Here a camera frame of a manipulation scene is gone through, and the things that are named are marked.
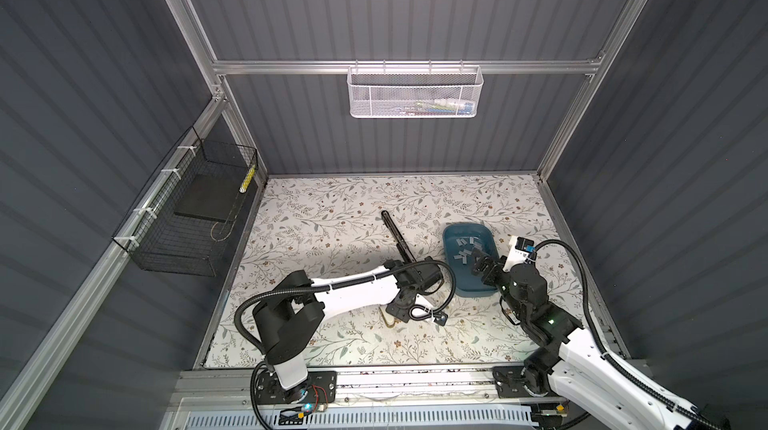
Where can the black stapler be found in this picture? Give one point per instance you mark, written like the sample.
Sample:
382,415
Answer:
401,245

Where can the teal plastic tray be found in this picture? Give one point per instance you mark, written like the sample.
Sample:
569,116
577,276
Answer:
467,284

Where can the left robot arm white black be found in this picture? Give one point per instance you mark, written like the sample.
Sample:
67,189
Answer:
280,323

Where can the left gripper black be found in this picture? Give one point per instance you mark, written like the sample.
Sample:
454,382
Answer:
400,313

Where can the white wire mesh basket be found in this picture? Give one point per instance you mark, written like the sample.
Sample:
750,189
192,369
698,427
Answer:
381,91

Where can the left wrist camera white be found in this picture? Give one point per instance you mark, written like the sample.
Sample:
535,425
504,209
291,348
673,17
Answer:
437,317

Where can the black wire basket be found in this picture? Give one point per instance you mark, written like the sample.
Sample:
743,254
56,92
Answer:
159,241

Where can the yellow marker pen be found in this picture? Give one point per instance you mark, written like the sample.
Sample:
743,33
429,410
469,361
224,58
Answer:
247,179

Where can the pens in white basket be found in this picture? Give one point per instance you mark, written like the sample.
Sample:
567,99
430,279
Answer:
450,108

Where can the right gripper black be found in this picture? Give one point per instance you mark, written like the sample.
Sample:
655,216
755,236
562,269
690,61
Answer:
496,267

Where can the black foam pad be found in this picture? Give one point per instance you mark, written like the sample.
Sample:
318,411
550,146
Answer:
209,198

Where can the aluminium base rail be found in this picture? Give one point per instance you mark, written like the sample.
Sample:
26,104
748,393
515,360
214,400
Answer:
403,396

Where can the staple strips in tray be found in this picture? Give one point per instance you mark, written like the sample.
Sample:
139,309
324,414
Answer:
467,248

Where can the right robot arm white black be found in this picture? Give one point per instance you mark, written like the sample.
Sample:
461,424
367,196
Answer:
571,360

